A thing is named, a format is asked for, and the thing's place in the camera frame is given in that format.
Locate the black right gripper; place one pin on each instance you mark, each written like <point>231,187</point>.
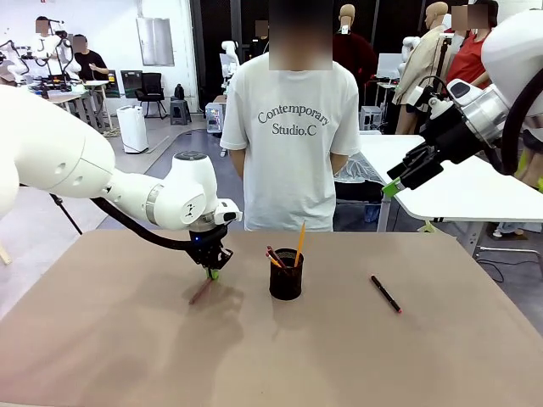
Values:
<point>456,140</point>

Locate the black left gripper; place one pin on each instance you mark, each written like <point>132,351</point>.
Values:
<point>210,250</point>

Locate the reddish brown pencil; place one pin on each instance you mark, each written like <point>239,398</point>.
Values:
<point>198,293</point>

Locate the orange pencil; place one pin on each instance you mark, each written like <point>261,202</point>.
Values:
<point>273,260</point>

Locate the yellow pencil with pink eraser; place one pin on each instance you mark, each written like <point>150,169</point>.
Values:
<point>300,243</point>

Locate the black pen with red end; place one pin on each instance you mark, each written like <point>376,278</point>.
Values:
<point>386,293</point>

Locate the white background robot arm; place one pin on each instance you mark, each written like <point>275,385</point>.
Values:
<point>230,55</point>

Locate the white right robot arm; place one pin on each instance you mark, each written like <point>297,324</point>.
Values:
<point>513,46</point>

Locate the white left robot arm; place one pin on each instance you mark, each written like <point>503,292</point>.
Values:
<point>63,157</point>

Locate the black mesh pen holder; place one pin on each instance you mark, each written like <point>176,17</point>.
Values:
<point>286,282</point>

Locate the clear plastic bag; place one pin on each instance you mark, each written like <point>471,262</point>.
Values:
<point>360,169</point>

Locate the white side table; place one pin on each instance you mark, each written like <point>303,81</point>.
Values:
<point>466,203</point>

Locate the blue box under table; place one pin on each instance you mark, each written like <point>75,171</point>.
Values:
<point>371,214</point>

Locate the silver computer case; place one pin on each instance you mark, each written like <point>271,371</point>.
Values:
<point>371,118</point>

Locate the mannequin in beige coat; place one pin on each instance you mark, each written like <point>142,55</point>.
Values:
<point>420,68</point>

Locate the figure in red shirt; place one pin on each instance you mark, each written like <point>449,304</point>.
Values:
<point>468,59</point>

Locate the person in white T-shirt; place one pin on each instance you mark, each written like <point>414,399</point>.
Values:
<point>292,169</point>

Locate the mannequin in dark red top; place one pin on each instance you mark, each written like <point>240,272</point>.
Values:
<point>354,55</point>

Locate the computer tower with coloured lights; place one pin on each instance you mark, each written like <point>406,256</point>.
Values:
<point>213,118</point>

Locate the white air purifier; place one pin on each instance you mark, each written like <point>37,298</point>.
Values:
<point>132,129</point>

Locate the grey plastic stool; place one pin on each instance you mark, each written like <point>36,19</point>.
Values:
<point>180,111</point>

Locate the wooden top background table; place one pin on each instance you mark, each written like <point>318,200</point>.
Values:
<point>219,99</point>

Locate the small black bag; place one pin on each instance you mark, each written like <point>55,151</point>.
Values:
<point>179,91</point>

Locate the black office chair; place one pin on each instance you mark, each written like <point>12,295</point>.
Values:
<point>150,89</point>

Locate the black framed display panel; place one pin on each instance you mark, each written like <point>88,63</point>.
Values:
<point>130,84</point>

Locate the cluttered background work table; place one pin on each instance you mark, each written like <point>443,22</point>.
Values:
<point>63,97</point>

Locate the person in black T-shirt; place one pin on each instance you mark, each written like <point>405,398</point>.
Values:
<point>90,61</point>

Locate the person in white shirt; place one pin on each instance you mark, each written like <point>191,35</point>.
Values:
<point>44,42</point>

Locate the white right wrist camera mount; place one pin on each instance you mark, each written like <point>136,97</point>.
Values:
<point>439,108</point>

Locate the silver metal wall panel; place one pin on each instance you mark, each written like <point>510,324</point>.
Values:
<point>155,41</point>

